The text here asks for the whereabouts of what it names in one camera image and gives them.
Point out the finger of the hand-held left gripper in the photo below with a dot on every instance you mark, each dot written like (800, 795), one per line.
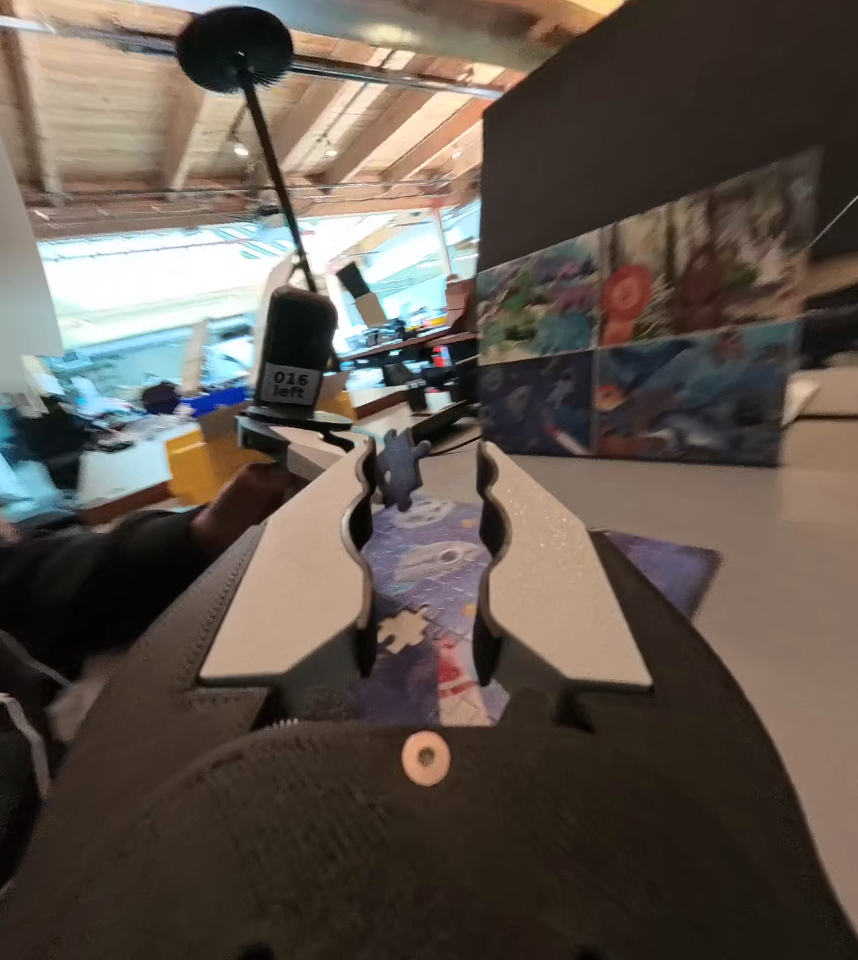
(316, 454)

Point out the black partition panel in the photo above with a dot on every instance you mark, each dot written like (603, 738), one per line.
(661, 112)

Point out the space jigsaw puzzle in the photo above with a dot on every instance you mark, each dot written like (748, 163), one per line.
(429, 570)

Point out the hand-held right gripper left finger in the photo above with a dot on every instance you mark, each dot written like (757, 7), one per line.
(286, 600)

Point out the purple jigsaw puzzle piece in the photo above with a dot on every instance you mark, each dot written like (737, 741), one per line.
(399, 472)

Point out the puzzle box lid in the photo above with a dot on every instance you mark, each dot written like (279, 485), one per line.
(661, 360)

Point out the person's left hand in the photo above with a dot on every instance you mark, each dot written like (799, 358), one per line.
(241, 502)

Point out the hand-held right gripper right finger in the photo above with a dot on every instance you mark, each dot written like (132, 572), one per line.
(564, 600)

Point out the yellow plastic bin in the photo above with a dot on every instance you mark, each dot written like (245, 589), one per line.
(196, 465)

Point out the person's left forearm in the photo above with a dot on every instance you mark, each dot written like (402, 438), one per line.
(84, 570)

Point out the black disc on pole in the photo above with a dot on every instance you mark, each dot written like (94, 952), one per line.
(234, 49)

